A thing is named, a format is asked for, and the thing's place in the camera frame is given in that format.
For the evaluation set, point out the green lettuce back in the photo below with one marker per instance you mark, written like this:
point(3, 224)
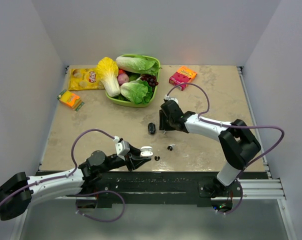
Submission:
point(138, 64)

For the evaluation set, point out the dark red grapes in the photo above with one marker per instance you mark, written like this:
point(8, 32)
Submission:
point(150, 79)

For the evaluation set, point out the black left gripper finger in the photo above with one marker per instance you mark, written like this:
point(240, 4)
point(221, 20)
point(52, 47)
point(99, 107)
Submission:
point(134, 152)
point(135, 162)

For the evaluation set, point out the red onion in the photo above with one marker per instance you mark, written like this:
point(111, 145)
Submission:
point(122, 79)

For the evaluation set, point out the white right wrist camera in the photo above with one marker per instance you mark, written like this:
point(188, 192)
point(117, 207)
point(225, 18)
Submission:
point(169, 98)

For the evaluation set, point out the green lettuce front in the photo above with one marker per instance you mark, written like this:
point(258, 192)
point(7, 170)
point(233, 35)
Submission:
point(137, 92)

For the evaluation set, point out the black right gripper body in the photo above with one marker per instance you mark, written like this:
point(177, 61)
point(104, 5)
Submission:
point(171, 121)

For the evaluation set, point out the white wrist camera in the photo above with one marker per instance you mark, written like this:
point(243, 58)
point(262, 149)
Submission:
point(169, 98)
point(122, 147)

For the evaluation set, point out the green plastic bowl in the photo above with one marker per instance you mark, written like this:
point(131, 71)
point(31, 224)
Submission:
point(120, 100)

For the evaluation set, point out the green lettuce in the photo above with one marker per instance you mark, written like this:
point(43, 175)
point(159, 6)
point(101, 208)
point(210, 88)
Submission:
point(138, 64)
point(137, 92)

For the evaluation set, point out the yellow Lays chips bag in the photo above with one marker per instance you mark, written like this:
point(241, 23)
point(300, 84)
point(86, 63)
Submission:
point(81, 79)

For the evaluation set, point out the orange green sponge pack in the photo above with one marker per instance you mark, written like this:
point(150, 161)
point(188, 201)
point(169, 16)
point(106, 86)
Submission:
point(70, 100)

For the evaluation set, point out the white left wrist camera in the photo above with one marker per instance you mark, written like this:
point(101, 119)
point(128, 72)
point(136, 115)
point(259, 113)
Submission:
point(122, 147)

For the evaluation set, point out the yellow napa cabbage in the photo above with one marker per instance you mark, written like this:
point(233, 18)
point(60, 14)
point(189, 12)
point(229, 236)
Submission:
point(107, 72)

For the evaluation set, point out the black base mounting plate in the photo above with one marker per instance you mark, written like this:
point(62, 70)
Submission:
point(163, 188)

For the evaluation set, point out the pink orange snack box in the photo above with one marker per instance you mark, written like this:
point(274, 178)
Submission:
point(183, 75)

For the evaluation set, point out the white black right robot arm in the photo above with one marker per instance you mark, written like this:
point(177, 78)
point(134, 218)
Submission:
point(238, 143)

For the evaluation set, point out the white earbud charging case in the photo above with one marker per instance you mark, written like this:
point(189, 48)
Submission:
point(146, 151)

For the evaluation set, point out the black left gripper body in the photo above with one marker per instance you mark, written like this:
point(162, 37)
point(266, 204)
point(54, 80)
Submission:
point(116, 162)

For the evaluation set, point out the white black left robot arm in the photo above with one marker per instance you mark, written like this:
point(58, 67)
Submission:
point(22, 191)

